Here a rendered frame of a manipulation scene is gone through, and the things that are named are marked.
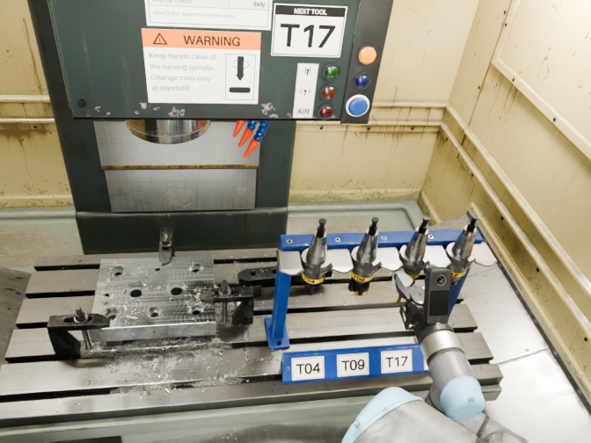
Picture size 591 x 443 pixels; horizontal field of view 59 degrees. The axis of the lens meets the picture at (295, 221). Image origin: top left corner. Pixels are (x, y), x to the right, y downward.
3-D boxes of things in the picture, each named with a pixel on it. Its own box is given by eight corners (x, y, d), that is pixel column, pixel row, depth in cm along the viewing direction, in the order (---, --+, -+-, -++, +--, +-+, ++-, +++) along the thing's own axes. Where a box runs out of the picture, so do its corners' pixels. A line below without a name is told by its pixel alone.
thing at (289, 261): (304, 275, 109) (305, 272, 108) (280, 276, 108) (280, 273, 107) (300, 252, 114) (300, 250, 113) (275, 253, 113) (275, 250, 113)
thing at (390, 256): (404, 271, 113) (405, 268, 112) (382, 272, 112) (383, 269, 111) (396, 248, 118) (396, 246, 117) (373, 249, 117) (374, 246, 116)
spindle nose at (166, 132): (215, 105, 106) (215, 48, 99) (207, 148, 94) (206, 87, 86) (134, 100, 105) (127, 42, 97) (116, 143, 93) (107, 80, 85)
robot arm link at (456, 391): (440, 426, 96) (452, 403, 90) (420, 373, 104) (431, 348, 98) (480, 421, 97) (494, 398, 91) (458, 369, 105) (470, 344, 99)
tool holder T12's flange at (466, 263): (468, 250, 121) (470, 243, 119) (475, 270, 116) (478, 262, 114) (441, 250, 120) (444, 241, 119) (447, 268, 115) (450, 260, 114)
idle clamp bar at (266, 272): (329, 287, 148) (332, 272, 144) (239, 298, 143) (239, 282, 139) (325, 274, 152) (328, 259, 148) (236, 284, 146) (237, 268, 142)
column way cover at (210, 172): (259, 212, 172) (267, 61, 139) (107, 215, 164) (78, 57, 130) (257, 202, 175) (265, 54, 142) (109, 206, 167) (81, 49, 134)
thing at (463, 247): (468, 245, 118) (477, 222, 114) (473, 258, 115) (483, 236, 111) (448, 244, 118) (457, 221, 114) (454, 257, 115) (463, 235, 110)
